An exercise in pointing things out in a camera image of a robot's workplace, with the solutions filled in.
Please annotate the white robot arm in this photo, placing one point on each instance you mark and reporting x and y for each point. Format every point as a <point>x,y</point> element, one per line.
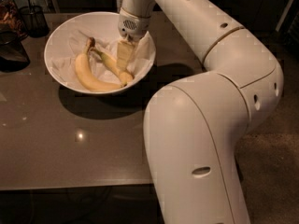
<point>191,125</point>

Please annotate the yellow banana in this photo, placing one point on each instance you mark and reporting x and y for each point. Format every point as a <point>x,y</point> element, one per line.
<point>111,64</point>
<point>85,75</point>

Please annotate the white bowl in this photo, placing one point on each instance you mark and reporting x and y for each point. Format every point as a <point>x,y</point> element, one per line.
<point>78,25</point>

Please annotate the black wire basket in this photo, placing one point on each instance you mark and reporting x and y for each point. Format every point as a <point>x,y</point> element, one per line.
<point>13,56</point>

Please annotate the clear snack bag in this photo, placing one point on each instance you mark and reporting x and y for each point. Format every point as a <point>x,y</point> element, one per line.
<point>11,19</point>

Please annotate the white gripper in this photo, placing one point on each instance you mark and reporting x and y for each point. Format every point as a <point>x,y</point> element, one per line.
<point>133,27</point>

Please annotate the white paper liner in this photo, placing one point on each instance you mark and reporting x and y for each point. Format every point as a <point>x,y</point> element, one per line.
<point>68,47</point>

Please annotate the black mesh pen cup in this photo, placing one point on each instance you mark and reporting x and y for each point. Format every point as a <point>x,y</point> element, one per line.
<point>34,20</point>

